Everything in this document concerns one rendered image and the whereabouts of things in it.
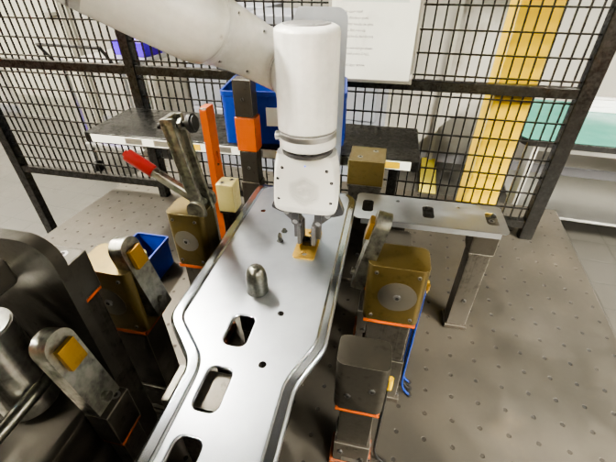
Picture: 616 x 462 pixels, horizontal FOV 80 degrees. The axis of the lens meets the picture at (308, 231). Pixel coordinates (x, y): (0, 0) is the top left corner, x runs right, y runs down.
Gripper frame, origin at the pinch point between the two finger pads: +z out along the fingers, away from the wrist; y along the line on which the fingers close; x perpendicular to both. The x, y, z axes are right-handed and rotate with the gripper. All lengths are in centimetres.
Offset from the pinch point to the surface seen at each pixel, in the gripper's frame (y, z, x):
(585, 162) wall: 170, 91, 258
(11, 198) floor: -253, 102, 133
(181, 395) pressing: -8.2, 2.4, -31.0
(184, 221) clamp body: -21.4, -1.1, -3.0
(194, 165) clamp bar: -19.6, -10.1, 0.9
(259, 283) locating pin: -4.2, 0.1, -14.0
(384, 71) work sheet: 9, -14, 54
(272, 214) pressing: -8.9, 2.8, 8.0
